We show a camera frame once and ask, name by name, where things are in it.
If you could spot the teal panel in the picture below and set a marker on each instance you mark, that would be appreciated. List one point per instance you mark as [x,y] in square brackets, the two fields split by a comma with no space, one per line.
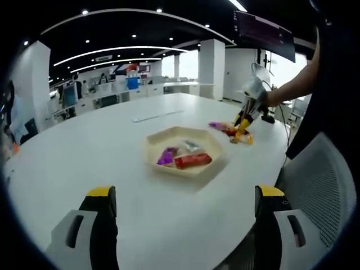
[69,95]

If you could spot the purple food snack packet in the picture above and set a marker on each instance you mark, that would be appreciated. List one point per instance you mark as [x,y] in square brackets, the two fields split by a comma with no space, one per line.
[166,156]

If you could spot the red food snack packet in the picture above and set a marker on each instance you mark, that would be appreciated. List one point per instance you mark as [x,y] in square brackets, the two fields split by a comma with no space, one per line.
[192,161]

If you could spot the small orange object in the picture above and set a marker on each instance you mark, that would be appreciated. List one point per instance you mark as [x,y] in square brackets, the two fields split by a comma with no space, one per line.
[16,148]

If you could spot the black office chair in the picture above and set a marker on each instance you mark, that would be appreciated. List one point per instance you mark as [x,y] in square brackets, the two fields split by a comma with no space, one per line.
[29,130]

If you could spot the dark monitor screen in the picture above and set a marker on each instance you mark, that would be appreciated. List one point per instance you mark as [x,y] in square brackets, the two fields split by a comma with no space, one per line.
[264,31]

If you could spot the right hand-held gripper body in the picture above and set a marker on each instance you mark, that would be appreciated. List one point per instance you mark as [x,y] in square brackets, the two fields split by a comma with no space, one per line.
[257,94]

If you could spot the blue storage bin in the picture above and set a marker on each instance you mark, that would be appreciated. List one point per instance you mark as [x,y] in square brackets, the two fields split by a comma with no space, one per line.
[132,83]

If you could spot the white mesh office chair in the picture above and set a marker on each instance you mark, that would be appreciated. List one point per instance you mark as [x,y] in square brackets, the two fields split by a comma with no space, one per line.
[317,185]

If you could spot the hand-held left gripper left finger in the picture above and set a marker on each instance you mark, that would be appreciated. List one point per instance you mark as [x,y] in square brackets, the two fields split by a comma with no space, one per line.
[101,230]

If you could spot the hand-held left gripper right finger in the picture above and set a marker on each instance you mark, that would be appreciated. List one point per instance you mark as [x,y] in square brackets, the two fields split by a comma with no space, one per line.
[267,233]

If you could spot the cream hexagonal container tray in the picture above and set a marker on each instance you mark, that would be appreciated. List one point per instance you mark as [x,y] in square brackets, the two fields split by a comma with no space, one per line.
[157,140]

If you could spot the small black device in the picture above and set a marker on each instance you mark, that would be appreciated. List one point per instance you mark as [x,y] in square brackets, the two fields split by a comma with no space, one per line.
[267,119]

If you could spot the pile of food snack packets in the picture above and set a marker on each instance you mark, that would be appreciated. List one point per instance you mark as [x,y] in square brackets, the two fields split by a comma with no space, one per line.
[225,128]

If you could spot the silver food snack packet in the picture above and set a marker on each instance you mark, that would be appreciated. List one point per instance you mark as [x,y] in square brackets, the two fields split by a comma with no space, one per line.
[191,146]

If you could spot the white square pillar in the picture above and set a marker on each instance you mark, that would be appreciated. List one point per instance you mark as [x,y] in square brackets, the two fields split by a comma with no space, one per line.
[211,70]
[31,84]

